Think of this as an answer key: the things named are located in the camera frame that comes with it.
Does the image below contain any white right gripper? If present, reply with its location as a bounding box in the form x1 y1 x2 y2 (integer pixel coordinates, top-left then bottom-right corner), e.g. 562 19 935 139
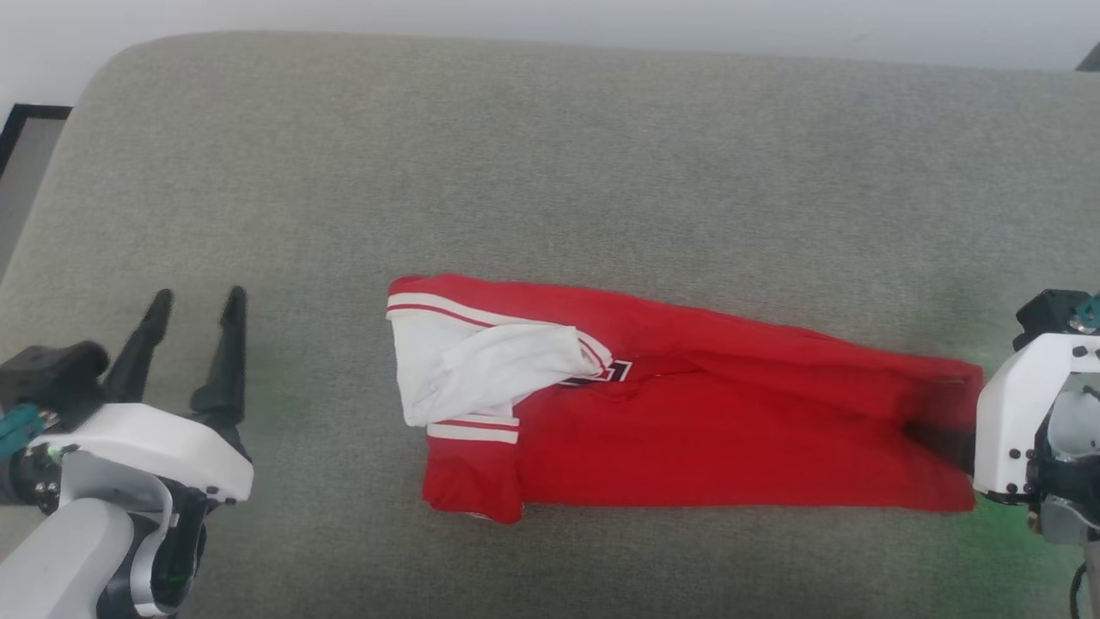
902 333 1100 508

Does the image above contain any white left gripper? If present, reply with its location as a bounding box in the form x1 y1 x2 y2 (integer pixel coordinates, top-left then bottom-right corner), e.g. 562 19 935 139
26 285 255 619

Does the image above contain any red Bulls basketball jersey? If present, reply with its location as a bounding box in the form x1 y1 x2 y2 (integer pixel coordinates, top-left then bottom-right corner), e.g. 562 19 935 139
385 273 985 525

